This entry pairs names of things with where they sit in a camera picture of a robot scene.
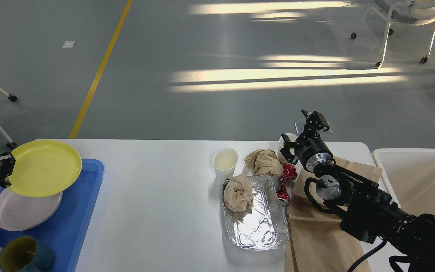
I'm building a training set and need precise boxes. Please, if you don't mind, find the blue plastic tray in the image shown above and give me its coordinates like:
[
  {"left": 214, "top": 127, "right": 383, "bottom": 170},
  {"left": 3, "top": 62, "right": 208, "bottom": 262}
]
[{"left": 0, "top": 159, "right": 104, "bottom": 272}]

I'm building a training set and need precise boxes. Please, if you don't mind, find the white paper cup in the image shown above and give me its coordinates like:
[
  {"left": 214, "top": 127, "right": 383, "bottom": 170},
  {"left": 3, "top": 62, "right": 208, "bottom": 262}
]
[
  {"left": 213, "top": 148, "right": 238, "bottom": 184},
  {"left": 278, "top": 133, "right": 298, "bottom": 164}
]

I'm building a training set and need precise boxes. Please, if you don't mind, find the yellow round plate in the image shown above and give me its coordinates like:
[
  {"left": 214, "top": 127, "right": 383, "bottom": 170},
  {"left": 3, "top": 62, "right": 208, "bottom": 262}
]
[{"left": 8, "top": 139, "right": 82, "bottom": 197}]

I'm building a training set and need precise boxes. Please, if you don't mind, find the white chair on casters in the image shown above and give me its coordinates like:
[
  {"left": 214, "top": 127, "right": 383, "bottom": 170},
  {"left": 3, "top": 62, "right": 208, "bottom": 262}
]
[{"left": 350, "top": 0, "right": 435, "bottom": 69}]

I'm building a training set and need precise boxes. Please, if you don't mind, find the white round plate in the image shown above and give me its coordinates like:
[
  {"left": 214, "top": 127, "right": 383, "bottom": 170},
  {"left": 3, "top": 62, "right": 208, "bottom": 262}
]
[{"left": 0, "top": 189, "right": 63, "bottom": 231}]

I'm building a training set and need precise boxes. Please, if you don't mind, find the crumpled brown paper ball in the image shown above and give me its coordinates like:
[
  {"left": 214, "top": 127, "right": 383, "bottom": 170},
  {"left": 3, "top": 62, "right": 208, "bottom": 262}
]
[{"left": 244, "top": 149, "right": 284, "bottom": 177}]

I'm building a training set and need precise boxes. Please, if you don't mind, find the brown paper bag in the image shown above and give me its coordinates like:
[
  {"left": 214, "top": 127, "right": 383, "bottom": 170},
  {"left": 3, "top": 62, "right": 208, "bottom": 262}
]
[{"left": 285, "top": 170, "right": 364, "bottom": 272}]

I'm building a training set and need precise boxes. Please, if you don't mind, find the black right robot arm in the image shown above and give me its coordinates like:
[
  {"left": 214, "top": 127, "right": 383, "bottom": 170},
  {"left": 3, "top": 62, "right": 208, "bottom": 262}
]
[{"left": 280, "top": 110, "right": 435, "bottom": 272}]

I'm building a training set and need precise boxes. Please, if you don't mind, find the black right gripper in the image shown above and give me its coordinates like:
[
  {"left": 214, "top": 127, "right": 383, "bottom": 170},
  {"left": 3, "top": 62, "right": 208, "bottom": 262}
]
[{"left": 280, "top": 110, "right": 333, "bottom": 172}]

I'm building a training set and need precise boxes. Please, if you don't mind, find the aluminium foil tray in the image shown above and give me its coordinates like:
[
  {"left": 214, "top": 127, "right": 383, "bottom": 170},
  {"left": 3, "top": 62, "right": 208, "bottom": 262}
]
[{"left": 222, "top": 175, "right": 290, "bottom": 251}]

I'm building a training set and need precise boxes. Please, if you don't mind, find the white plastic bin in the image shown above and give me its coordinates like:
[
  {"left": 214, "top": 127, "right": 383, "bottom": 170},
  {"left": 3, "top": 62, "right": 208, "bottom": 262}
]
[{"left": 372, "top": 148, "right": 435, "bottom": 215}]

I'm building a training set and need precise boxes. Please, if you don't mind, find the dark green mug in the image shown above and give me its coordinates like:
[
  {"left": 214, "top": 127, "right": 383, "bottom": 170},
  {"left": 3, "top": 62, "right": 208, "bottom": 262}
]
[{"left": 0, "top": 236, "right": 56, "bottom": 272}]

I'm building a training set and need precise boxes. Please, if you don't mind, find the crumpled brown paper in tray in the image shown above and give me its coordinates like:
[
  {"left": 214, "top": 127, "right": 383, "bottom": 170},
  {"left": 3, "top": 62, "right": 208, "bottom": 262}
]
[{"left": 223, "top": 174, "right": 254, "bottom": 212}]

